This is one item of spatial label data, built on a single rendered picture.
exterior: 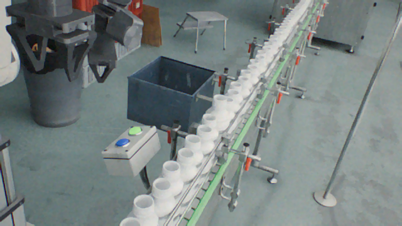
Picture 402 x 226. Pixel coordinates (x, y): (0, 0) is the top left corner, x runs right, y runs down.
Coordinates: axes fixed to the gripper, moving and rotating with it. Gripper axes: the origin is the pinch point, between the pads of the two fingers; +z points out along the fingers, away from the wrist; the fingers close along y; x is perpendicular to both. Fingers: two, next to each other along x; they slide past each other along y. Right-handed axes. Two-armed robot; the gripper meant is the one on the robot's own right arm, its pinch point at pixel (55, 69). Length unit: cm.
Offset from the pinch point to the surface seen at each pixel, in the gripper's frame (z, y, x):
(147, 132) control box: 27.3, 1.7, 28.9
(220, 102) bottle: 20.1, 15.7, 42.8
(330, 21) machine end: 97, 35, 511
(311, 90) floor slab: 137, 38, 344
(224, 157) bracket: 35, 20, 39
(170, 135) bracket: 33, 4, 38
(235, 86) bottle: 24, 14, 63
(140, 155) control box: 30.3, 3.0, 23.1
